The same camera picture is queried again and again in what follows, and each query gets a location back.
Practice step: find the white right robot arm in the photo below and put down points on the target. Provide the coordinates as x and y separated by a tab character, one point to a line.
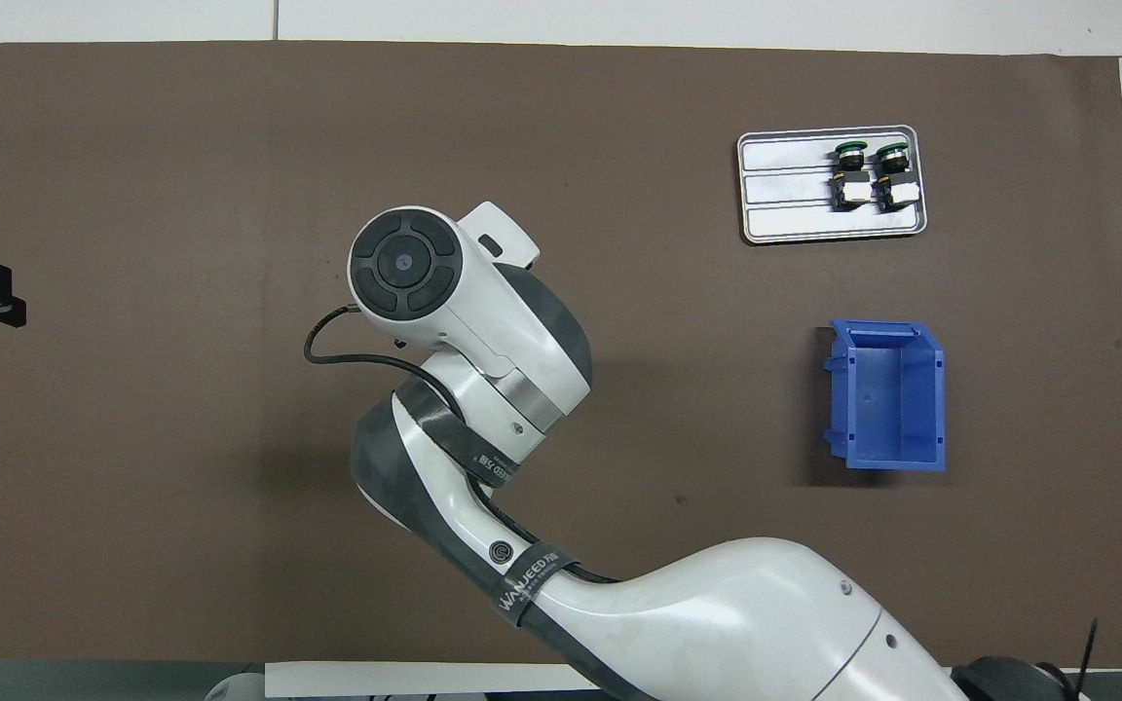
736	623

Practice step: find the grey metal tray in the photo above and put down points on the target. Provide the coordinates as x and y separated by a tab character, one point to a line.
785	219

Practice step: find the blue plastic storage bin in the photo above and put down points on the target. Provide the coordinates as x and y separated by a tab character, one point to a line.
873	438

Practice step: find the white rounded robot base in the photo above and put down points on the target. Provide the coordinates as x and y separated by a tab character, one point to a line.
235	689

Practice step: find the green push button switch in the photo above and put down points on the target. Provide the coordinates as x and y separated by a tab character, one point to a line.
897	193
850	190

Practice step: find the brown table mat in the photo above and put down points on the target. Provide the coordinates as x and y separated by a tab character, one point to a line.
132	487

